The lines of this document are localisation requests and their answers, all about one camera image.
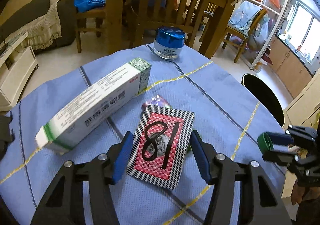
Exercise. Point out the small purple wrapper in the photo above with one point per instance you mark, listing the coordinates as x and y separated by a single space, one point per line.
158 101

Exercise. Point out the red checkered foil sachet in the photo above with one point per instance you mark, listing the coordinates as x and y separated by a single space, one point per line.
162 140

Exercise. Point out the black folding phone stand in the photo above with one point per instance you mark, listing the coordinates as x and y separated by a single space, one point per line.
5 127

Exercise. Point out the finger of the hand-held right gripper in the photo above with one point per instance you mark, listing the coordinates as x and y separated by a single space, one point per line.
280 138
280 157

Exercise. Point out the light blue chair cushion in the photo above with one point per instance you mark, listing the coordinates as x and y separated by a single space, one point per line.
243 17

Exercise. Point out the white TV cabinet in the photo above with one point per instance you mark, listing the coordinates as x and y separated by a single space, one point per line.
17 69

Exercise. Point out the black round bin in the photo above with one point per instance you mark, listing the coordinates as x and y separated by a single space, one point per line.
265 97

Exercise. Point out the wooden kitchen cabinets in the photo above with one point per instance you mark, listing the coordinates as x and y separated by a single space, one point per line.
287 64

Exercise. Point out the blue checked tablecloth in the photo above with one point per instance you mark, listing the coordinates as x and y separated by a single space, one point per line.
212 90

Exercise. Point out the long white green carton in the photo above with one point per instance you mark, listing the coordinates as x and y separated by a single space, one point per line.
100 105

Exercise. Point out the white bucket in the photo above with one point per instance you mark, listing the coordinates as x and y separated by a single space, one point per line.
260 66

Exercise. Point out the wooden chair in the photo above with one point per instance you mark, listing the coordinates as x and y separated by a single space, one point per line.
90 14
212 22
262 13

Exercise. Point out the white framed glass partition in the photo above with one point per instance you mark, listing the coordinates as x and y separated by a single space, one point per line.
282 2

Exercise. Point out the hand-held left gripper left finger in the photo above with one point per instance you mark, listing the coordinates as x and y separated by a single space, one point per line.
123 155

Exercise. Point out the wooden dining table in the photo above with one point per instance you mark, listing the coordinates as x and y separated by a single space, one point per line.
115 14

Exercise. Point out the cream cabinet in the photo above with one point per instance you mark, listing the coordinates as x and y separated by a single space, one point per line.
305 105

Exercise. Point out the dark grey sofa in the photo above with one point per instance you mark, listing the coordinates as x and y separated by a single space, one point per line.
66 22

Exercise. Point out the cream lace sofa cover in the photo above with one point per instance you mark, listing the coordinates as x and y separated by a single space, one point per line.
45 27

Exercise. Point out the person's right hand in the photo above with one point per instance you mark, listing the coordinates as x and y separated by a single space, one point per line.
302 192

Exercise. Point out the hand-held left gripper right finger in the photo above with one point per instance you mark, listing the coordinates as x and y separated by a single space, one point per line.
200 157

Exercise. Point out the glass jar with blue lid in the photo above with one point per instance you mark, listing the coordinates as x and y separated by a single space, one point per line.
168 37

